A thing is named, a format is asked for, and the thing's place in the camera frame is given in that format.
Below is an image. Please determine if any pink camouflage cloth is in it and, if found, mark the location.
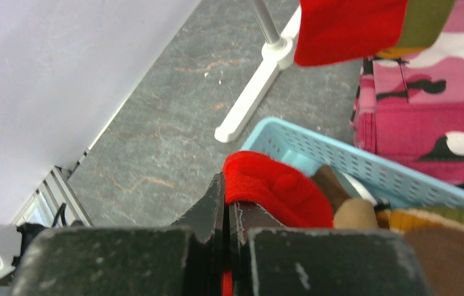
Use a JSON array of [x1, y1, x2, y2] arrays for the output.
[[350, 1, 464, 189]]

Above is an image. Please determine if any red sock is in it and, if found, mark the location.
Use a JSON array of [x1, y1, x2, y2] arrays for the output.
[[220, 150, 335, 296], [294, 0, 408, 67]]

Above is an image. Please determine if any striped olive cream sock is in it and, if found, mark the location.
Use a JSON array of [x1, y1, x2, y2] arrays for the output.
[[376, 206, 464, 234]]

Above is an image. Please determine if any light blue plastic basket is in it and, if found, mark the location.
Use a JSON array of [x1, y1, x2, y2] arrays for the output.
[[241, 117, 464, 208]]

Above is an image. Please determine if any dark brown sock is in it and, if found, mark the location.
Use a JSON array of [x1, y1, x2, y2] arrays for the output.
[[404, 227, 464, 296], [310, 165, 351, 213]]

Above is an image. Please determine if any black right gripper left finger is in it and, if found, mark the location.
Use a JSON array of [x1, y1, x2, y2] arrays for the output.
[[12, 173, 225, 295]]

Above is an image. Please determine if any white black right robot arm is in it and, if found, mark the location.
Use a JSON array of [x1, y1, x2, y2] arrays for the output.
[[0, 173, 434, 295]]

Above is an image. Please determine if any white drying rack stand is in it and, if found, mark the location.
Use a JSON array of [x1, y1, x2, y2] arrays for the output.
[[214, 1, 301, 143]]

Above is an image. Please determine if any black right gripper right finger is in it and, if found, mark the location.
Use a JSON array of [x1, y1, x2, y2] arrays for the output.
[[229, 203, 433, 295]]

